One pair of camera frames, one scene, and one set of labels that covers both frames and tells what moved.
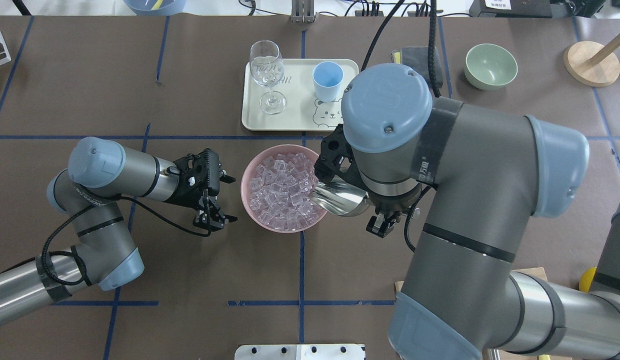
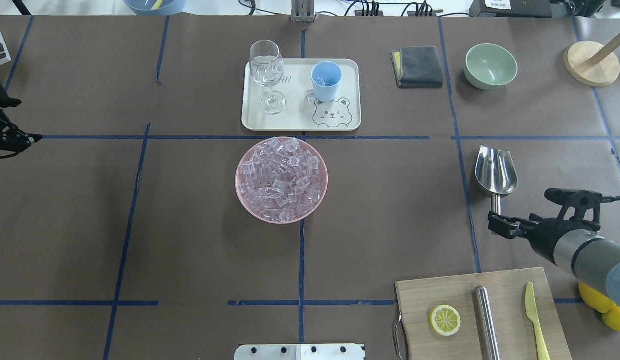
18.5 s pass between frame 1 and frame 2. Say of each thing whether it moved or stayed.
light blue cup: stayed
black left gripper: moved
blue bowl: stayed
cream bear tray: stayed
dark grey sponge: stayed
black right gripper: moved
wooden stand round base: stayed
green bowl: stayed
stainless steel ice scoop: moved
